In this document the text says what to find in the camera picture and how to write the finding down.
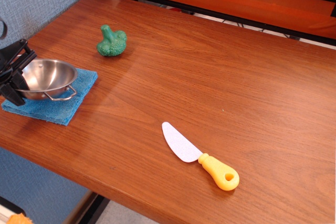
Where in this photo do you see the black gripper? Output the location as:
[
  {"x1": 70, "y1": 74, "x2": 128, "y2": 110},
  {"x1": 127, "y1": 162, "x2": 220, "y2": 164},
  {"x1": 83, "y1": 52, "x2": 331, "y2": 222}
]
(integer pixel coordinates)
[{"x1": 0, "y1": 39, "x2": 37, "y2": 106}]

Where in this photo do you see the silver metal bowl with handles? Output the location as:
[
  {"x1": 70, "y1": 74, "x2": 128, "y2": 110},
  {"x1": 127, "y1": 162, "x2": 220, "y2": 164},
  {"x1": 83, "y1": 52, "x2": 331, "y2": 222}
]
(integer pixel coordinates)
[{"x1": 17, "y1": 59, "x2": 78, "y2": 101}]

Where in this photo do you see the folded blue cloth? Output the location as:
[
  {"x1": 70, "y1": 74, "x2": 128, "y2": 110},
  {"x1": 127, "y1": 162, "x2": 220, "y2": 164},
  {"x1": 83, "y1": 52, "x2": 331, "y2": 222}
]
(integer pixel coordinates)
[{"x1": 2, "y1": 68, "x2": 98, "y2": 126}]

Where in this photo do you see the green toy broccoli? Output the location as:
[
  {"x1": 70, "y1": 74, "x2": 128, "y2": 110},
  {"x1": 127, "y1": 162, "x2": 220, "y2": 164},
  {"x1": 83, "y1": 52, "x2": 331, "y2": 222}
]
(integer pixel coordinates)
[{"x1": 96, "y1": 25, "x2": 127, "y2": 57}]

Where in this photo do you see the orange object bottom left corner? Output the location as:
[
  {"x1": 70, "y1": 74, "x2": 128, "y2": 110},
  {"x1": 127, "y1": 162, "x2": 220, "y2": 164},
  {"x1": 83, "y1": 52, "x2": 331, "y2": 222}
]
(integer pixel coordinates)
[{"x1": 6, "y1": 214, "x2": 33, "y2": 224}]

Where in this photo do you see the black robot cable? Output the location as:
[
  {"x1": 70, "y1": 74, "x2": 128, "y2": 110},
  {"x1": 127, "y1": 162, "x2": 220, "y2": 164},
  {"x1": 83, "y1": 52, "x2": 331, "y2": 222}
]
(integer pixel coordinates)
[{"x1": 0, "y1": 18, "x2": 8, "y2": 40}]

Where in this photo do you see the toy knife yellow handle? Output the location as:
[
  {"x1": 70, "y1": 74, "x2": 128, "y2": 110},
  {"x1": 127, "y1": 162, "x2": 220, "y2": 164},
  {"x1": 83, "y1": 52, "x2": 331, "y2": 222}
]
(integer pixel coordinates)
[{"x1": 162, "y1": 122, "x2": 240, "y2": 191}]

